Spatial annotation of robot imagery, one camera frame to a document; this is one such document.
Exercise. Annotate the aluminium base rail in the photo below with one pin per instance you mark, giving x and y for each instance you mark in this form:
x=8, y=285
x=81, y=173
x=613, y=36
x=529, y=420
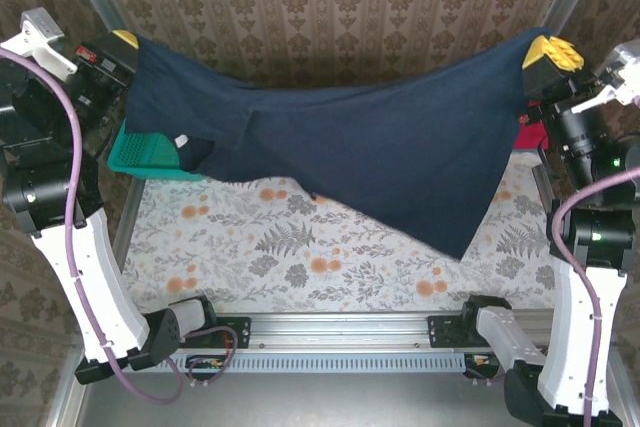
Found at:
x=340, y=332

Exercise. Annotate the pink-red t-shirt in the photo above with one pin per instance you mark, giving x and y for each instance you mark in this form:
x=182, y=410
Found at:
x=530, y=137

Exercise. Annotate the teal plastic basket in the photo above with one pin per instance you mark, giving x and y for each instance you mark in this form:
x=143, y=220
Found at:
x=145, y=152

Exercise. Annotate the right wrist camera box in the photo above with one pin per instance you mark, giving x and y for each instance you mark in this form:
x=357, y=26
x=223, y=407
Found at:
x=622, y=72

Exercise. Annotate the grey metal panel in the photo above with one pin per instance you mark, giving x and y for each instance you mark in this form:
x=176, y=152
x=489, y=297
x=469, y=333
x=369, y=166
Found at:
x=300, y=402

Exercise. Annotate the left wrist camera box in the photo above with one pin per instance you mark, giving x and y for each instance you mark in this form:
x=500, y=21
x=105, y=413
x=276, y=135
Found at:
x=45, y=47

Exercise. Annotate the floral patterned tablecloth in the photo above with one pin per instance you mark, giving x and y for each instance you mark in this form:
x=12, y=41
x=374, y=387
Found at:
x=300, y=272

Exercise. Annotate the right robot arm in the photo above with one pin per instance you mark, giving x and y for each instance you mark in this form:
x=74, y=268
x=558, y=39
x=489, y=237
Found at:
x=570, y=337

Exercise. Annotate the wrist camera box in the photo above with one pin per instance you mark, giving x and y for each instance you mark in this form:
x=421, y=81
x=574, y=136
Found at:
x=622, y=72
x=45, y=47

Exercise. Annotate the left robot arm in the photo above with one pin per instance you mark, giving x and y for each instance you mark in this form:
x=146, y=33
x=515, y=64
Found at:
x=90, y=277

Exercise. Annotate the aluminium table side rail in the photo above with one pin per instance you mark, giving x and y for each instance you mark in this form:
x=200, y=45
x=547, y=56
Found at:
x=127, y=222
x=542, y=184

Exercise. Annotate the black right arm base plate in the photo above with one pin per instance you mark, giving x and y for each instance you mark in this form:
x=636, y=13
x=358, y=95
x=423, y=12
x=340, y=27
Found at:
x=445, y=332

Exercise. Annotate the navy blue t-shirt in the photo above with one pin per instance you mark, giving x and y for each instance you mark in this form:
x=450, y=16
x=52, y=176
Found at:
x=350, y=147

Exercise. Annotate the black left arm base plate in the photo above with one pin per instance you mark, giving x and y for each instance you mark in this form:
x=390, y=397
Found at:
x=235, y=332

